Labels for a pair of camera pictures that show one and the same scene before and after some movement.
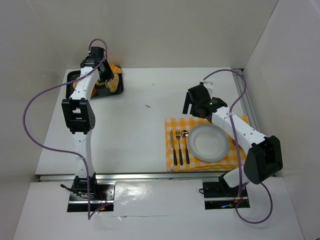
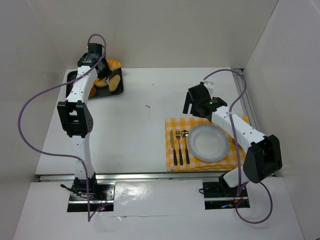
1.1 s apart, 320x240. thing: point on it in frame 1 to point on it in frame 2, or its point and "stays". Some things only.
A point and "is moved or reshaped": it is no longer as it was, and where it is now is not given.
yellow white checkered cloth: [194, 144] stays
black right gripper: [189, 104] stays
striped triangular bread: [116, 69] is moved or reshaped
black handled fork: [178, 136] stays
